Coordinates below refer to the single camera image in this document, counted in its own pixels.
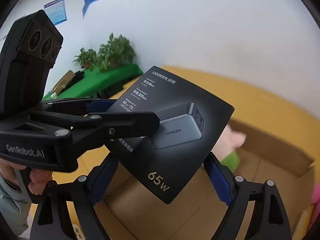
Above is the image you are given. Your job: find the black UGREEN charger box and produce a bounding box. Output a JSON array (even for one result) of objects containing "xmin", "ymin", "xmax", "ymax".
[{"xmin": 106, "ymin": 67, "xmax": 234, "ymax": 204}]

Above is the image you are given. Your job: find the pastel plush toy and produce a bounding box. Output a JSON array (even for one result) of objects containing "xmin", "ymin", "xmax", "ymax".
[{"xmin": 211, "ymin": 125, "xmax": 247, "ymax": 173}]

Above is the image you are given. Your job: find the person left hand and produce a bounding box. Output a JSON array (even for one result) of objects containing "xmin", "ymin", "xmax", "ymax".
[{"xmin": 1, "ymin": 159, "xmax": 53, "ymax": 195}]

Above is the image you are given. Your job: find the green cloth covered table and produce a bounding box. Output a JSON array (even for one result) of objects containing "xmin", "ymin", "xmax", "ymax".
[{"xmin": 57, "ymin": 64, "xmax": 143, "ymax": 99}]

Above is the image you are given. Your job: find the small cardboard box background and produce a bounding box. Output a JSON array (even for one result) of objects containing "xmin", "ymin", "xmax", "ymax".
[{"xmin": 52, "ymin": 70, "xmax": 75, "ymax": 95}]

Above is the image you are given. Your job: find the small potted green plant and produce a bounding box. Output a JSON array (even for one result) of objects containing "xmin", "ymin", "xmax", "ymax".
[{"xmin": 73, "ymin": 48, "xmax": 97, "ymax": 69}]

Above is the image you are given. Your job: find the pink plush toy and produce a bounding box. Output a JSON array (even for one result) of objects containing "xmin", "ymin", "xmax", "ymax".
[{"xmin": 308, "ymin": 183, "xmax": 320, "ymax": 229}]

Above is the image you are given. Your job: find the large potted green plant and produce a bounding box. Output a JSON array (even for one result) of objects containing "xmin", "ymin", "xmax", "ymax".
[{"xmin": 97, "ymin": 33, "xmax": 136, "ymax": 72}]

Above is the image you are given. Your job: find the grey green jacket sleeve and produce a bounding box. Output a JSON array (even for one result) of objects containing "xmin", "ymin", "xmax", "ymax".
[{"xmin": 0, "ymin": 175, "xmax": 31, "ymax": 236}]

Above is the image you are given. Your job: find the brown cardboard box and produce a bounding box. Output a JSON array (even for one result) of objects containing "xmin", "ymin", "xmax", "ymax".
[{"xmin": 94, "ymin": 120, "xmax": 319, "ymax": 239}]

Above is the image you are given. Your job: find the blue wall poster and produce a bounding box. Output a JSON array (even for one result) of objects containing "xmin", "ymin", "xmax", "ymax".
[{"xmin": 44, "ymin": 0, "xmax": 67, "ymax": 25}]

